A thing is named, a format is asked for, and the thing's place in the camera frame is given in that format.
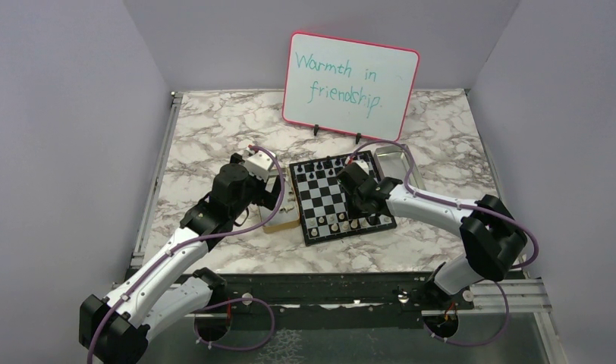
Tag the black and white chessboard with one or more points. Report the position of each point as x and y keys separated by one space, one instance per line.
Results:
x=319 y=195

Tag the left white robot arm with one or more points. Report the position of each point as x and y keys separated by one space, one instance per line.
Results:
x=118 y=327

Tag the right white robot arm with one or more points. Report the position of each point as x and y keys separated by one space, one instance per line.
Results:
x=491 y=238

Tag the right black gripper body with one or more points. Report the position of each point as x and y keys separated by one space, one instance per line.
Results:
x=356 y=205

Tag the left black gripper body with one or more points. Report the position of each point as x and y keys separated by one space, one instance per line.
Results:
x=256 y=192

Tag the gold tin with white pieces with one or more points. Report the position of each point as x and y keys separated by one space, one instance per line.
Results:
x=288 y=215

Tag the white board with pink frame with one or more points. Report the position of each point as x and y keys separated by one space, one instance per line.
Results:
x=348 y=86

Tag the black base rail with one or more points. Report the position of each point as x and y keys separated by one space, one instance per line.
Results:
x=252 y=302

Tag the aluminium frame rail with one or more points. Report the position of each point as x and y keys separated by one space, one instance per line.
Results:
x=137 y=257

